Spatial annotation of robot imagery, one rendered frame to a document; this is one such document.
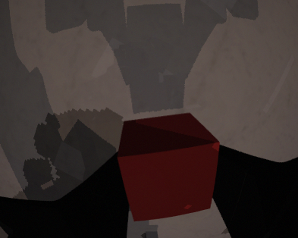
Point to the red block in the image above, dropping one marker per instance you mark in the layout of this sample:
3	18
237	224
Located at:
168	166

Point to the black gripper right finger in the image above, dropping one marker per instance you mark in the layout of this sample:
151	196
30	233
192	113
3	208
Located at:
252	193

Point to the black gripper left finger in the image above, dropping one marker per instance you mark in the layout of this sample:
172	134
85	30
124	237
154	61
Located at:
97	208

